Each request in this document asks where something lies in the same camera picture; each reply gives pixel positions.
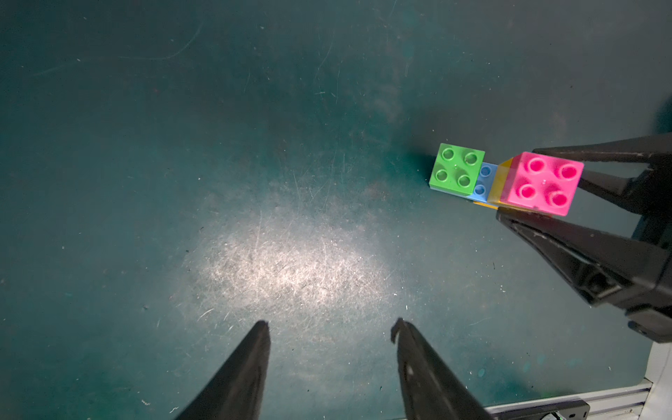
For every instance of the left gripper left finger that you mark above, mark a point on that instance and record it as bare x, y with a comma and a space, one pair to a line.
236, 390

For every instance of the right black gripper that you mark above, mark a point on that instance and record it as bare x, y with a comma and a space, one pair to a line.
601, 267

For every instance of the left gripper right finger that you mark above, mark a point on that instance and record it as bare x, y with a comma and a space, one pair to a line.
429, 388

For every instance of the pink lego brick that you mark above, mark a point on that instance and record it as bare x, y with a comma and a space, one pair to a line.
542, 184

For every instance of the yellow lego brick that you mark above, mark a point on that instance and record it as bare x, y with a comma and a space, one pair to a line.
495, 195

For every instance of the blue long lego brick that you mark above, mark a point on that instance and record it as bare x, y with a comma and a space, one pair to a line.
484, 183

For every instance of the green lego brick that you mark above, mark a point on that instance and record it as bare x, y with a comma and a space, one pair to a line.
456, 169

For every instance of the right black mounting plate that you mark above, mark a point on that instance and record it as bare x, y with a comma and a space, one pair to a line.
569, 410

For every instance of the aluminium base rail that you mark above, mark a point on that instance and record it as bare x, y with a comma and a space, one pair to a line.
651, 399

